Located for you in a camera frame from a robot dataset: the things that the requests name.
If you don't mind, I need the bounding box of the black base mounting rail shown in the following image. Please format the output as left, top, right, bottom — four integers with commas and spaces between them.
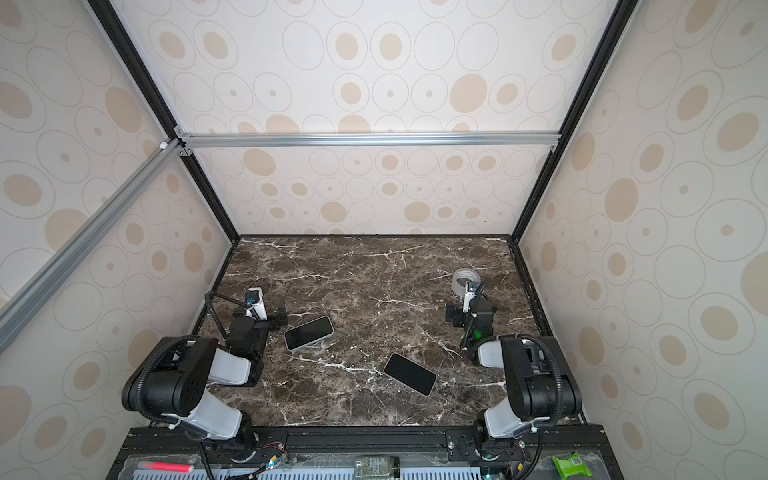
107, 424, 623, 479

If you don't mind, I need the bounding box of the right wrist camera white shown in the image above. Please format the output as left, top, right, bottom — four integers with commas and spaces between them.
462, 284, 476, 314

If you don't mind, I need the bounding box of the phone in clear case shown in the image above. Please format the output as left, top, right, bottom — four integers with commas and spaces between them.
284, 316, 335, 352

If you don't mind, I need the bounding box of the diagonal aluminium rail left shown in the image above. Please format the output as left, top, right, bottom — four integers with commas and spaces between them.
1, 139, 181, 350

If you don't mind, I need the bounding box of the phone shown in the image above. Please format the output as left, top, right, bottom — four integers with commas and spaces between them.
384, 353, 437, 396
284, 316, 335, 352

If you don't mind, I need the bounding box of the horizontal aluminium rail back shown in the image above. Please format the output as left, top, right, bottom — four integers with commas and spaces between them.
173, 130, 561, 152

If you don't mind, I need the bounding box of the small circuit board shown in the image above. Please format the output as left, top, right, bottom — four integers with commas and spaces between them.
353, 456, 400, 480

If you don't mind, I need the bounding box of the pink marker pen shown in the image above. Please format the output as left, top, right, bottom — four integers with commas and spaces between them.
137, 461, 195, 474

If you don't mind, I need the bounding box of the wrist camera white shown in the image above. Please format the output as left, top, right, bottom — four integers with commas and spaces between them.
462, 284, 476, 314
245, 287, 268, 321

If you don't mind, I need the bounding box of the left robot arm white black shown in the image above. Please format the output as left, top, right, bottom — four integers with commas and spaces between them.
121, 306, 288, 449

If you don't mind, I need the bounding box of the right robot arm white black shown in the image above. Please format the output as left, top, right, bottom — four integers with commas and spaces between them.
445, 300, 582, 442

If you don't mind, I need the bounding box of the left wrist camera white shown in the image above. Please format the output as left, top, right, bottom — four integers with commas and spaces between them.
245, 287, 268, 321

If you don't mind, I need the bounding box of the clear tape roll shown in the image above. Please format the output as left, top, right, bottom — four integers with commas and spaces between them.
451, 268, 482, 298

